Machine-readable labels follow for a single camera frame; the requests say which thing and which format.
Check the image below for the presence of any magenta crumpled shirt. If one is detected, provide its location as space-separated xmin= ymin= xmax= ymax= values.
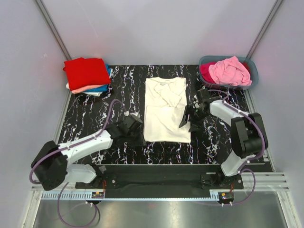
xmin=199 ymin=62 xmax=216 ymax=84

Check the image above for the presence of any aluminium frame post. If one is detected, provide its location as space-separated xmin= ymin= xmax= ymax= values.
xmin=246 ymin=0 xmax=285 ymax=59
xmin=34 ymin=0 xmax=72 ymax=60

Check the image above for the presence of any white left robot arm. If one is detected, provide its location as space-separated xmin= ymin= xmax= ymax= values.
xmin=29 ymin=119 xmax=142 ymax=191

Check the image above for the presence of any left aluminium frame post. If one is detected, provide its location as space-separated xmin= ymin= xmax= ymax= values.
xmin=34 ymin=0 xmax=72 ymax=60

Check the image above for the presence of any pink crumpled shirt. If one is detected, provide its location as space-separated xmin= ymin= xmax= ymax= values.
xmin=209 ymin=56 xmax=252 ymax=86

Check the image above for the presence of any white slotted cable duct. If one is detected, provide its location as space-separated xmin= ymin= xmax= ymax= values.
xmin=42 ymin=190 xmax=219 ymax=201

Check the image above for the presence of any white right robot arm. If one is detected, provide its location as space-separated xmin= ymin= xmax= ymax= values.
xmin=179 ymin=98 xmax=268 ymax=188

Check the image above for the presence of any red folded shirt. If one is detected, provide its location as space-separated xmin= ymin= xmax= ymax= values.
xmin=63 ymin=57 xmax=111 ymax=90

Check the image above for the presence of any right aluminium frame post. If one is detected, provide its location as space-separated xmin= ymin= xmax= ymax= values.
xmin=246 ymin=0 xmax=285 ymax=59

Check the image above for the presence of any cream white t shirt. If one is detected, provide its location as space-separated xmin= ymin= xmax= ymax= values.
xmin=143 ymin=77 xmax=191 ymax=143

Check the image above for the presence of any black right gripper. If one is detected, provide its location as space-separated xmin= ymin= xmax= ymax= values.
xmin=179 ymin=104 xmax=209 ymax=133

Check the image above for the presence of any teal folded shirt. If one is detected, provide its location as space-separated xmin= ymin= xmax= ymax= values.
xmin=85 ymin=64 xmax=113 ymax=93

